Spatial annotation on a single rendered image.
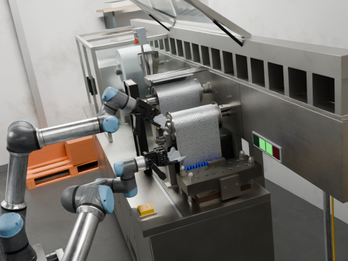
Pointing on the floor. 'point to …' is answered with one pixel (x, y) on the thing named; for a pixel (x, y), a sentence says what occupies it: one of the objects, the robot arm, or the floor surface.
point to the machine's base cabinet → (198, 232)
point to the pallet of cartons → (85, 148)
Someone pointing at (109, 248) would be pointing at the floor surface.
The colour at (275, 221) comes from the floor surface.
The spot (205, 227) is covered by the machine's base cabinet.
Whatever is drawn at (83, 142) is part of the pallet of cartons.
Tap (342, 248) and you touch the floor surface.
